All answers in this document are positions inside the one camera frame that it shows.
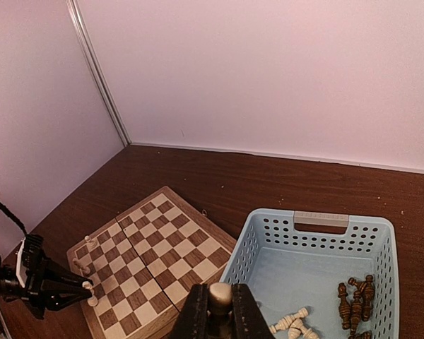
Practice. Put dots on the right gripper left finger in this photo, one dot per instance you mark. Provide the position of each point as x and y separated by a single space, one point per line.
192 322

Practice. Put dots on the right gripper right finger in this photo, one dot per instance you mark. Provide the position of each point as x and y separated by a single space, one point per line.
248 320

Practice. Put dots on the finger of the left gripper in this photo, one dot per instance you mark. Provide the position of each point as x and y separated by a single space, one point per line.
60 287

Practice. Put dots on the dark brown pawn piece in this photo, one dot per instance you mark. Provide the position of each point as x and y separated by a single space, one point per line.
219 310

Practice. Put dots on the white queen chess piece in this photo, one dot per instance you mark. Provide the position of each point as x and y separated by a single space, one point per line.
84 269

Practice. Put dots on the white chess pieces pile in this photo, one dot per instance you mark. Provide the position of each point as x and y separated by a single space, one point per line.
293 324

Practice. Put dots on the wooden folding chess board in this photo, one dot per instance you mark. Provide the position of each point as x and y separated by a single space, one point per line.
145 264

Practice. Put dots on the dark chess pieces pile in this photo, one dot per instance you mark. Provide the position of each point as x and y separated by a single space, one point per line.
356 299

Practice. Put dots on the light blue plastic basket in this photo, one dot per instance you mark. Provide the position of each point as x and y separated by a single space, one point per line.
291 259

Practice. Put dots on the left aluminium frame post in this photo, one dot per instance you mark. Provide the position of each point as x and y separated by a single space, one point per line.
95 70

